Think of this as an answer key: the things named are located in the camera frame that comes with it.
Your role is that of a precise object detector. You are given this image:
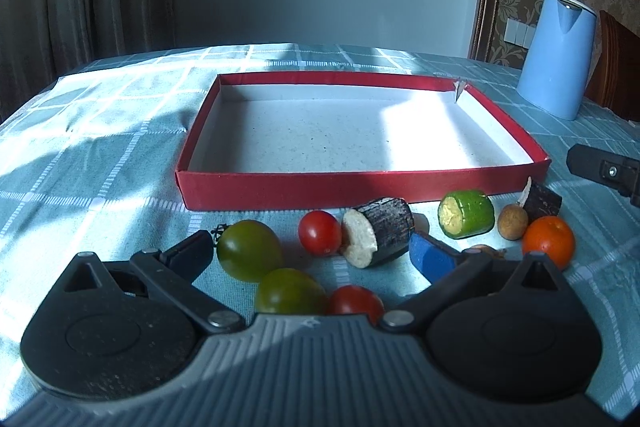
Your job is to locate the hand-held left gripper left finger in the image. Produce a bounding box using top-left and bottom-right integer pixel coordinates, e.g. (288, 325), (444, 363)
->
(64, 229), (246, 335)

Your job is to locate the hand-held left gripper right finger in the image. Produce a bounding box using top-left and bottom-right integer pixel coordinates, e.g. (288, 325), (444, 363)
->
(380, 231), (568, 333)

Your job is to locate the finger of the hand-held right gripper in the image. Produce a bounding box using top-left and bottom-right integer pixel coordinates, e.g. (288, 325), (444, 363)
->
(566, 144), (640, 208)

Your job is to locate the brown longan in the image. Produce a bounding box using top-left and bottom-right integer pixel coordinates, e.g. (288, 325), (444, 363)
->
(497, 204), (530, 240)
(462, 245), (506, 258)

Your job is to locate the green tomato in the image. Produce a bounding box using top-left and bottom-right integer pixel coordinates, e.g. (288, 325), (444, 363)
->
(254, 268), (330, 315)
(216, 220), (285, 283)

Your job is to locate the large dark sugarcane piece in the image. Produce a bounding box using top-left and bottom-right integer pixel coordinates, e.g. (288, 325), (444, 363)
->
(342, 197), (416, 269)

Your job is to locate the green sugarcane piece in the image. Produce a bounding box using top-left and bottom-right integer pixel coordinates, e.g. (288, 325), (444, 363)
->
(438, 190), (496, 240)

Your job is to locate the small dark sugarcane piece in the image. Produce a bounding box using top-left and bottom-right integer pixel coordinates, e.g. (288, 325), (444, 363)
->
(517, 177), (563, 219)

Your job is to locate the red cherry tomato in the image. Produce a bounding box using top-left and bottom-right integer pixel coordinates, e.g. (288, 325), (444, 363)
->
(327, 285), (386, 325)
(298, 210), (343, 256)

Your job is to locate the orange tangerine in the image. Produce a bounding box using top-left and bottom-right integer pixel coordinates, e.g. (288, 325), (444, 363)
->
(522, 216), (576, 270)

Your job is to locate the red cardboard box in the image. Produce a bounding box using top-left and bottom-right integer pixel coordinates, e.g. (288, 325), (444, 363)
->
(175, 73), (552, 211)

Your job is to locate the wooden chair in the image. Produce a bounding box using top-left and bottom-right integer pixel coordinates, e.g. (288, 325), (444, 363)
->
(585, 10), (640, 122)

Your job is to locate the light blue electric kettle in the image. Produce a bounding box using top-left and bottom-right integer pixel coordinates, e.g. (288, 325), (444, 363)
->
(516, 0), (599, 121)

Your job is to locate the white wall switch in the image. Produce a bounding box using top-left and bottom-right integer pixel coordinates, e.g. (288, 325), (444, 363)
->
(505, 18), (538, 45)

